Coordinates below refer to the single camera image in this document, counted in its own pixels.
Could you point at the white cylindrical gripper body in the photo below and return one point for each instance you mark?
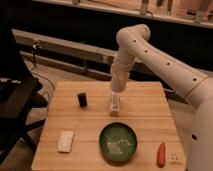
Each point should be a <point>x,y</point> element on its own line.
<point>120,76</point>

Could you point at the dark ceramic cup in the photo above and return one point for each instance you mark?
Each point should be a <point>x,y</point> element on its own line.
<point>82,99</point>

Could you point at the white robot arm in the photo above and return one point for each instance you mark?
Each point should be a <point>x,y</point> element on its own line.
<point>193,86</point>

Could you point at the green ceramic bowl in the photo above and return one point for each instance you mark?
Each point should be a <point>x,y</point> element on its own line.
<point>117,142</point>

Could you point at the white rectangular eraser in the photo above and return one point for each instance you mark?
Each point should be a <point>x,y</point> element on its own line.
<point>65,141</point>

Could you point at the orange carrot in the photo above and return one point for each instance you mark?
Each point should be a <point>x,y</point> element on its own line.
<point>161,158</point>

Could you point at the black chair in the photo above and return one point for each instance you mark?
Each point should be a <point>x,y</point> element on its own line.
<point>18,95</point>

